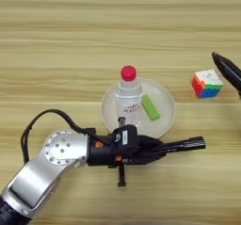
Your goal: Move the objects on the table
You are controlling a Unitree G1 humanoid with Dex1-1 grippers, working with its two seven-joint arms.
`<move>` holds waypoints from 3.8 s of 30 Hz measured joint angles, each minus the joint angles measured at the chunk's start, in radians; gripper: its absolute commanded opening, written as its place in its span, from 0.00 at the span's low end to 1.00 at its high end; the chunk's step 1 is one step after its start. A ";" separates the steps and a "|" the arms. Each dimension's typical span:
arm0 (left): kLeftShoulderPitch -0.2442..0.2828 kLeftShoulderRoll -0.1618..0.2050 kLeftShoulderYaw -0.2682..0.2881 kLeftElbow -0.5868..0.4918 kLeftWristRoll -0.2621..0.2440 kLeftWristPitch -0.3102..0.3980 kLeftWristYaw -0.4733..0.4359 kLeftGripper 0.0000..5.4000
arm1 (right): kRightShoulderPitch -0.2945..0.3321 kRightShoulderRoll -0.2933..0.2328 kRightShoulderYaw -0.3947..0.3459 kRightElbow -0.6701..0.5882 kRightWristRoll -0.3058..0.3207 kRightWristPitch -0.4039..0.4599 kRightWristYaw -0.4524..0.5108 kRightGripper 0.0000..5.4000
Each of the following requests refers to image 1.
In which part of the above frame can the multicolour puzzle cube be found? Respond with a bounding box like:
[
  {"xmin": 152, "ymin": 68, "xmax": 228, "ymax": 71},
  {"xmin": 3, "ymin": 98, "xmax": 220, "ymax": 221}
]
[{"xmin": 191, "ymin": 68, "xmax": 225, "ymax": 99}]

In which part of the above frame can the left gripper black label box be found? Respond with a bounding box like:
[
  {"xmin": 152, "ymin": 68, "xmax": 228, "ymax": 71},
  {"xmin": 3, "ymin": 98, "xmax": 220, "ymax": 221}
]
[{"xmin": 112, "ymin": 124, "xmax": 140, "ymax": 156}]

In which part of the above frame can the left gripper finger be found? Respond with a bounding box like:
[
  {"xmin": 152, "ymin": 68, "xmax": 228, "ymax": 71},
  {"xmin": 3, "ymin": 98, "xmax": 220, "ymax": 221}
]
[
  {"xmin": 124, "ymin": 151, "xmax": 168, "ymax": 167},
  {"xmin": 137, "ymin": 135, "xmax": 168, "ymax": 149}
]

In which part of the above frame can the round beige plate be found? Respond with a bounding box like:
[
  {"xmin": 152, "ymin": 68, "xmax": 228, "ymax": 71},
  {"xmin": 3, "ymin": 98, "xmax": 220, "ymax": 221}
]
[{"xmin": 100, "ymin": 77, "xmax": 176, "ymax": 139}]

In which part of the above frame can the clear water bottle red cap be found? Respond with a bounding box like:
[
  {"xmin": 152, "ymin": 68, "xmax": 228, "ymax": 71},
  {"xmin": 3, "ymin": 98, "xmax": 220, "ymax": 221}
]
[{"xmin": 114, "ymin": 65, "xmax": 143, "ymax": 130}]

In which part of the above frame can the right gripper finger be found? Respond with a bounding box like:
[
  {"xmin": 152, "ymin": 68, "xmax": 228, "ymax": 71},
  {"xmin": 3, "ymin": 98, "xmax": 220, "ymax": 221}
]
[{"xmin": 211, "ymin": 51, "xmax": 241, "ymax": 99}]

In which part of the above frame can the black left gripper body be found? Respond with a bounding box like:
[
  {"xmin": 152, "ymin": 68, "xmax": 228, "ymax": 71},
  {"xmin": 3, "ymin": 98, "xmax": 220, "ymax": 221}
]
[{"xmin": 87, "ymin": 117, "xmax": 141, "ymax": 187}]

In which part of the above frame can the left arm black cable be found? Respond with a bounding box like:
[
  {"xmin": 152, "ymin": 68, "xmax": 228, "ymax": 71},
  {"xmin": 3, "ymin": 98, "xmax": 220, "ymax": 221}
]
[{"xmin": 20, "ymin": 108, "xmax": 97, "ymax": 165}]

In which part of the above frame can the green rectangular block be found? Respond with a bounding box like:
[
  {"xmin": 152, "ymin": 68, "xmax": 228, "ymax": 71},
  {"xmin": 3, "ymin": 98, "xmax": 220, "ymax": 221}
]
[{"xmin": 140, "ymin": 93, "xmax": 161, "ymax": 121}]

